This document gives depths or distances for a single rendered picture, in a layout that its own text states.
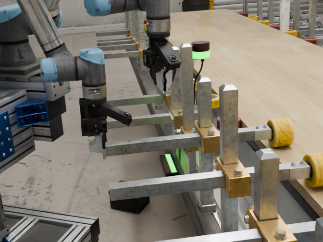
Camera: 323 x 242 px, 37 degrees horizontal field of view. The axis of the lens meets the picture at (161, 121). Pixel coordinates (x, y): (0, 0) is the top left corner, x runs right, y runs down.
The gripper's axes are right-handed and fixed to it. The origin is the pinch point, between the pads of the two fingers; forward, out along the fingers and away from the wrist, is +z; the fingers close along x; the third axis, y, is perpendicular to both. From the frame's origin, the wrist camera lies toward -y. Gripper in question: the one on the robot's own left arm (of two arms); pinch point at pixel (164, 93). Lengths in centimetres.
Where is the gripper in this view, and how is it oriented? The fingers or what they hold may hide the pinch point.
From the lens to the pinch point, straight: 156.7
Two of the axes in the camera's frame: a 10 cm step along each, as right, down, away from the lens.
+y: -4.8, -3.1, 8.2
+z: 0.4, 9.3, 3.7
